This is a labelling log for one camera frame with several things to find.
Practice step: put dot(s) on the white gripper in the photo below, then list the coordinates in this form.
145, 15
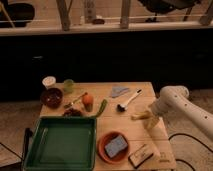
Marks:
157, 108

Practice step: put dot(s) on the yellow banana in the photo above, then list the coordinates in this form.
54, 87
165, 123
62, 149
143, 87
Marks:
141, 115

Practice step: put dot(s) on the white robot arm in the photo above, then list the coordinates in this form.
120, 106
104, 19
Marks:
176, 98

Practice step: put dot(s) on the green plastic tray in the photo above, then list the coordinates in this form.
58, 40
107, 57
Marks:
62, 144

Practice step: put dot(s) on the wooden block eraser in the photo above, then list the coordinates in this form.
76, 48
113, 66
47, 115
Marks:
141, 155

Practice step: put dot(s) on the blue sponge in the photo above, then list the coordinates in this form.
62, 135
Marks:
115, 146

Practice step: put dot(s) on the orange bowl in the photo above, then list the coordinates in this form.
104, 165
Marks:
106, 138

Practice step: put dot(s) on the grey folded cloth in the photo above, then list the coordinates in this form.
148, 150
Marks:
118, 91

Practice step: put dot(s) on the green chili pepper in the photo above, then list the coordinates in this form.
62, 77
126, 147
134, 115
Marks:
101, 108

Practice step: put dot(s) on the orange carrot toy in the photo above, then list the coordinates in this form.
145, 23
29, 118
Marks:
88, 101

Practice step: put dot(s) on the metal fork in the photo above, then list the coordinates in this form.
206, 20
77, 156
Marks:
70, 104

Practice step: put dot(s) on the dark brown round object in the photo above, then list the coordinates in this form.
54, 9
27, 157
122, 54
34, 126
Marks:
72, 112

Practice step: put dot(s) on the green cup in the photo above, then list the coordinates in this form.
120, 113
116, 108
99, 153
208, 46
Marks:
68, 85

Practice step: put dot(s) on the dark red bowl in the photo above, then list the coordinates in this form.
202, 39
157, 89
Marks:
51, 97

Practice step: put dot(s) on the white handled dish brush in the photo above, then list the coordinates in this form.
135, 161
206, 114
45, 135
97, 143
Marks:
123, 106

